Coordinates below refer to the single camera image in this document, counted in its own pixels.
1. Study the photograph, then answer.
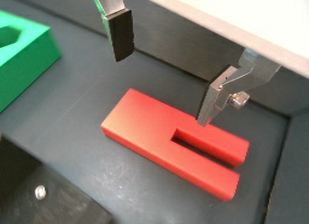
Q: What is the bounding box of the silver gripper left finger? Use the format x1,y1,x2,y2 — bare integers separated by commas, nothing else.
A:
93,0,133,61

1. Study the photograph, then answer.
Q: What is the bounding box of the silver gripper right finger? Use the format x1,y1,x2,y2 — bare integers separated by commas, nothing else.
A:
195,49,280,126

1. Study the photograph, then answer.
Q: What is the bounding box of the red double-square block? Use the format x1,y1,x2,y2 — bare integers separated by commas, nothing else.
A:
101,89,248,201

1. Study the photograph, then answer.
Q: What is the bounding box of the green foam shape board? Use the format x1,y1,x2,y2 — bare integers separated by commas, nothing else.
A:
0,10,60,113

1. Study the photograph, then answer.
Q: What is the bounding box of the black curved stand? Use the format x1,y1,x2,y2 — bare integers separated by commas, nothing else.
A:
0,135,112,224

